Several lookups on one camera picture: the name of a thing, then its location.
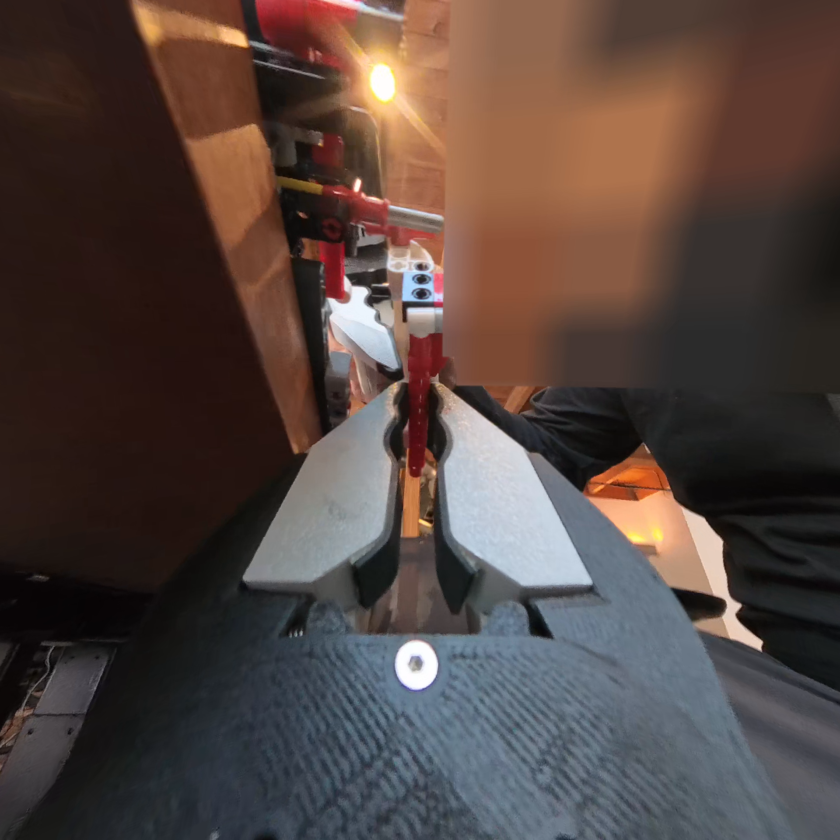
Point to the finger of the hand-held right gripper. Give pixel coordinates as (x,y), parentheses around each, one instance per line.
(364,331)
(377,380)

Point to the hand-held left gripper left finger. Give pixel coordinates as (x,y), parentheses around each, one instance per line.
(321,525)

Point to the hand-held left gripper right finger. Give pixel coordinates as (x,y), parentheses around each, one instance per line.
(512,525)

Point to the red white brick subassembly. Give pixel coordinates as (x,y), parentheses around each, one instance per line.
(417,367)

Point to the toy brick race car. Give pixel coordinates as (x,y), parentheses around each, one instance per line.
(328,216)

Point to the person's right forearm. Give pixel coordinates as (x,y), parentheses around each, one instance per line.
(538,420)

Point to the glowing ceiling lamp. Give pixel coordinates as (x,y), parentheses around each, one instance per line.
(382,82)

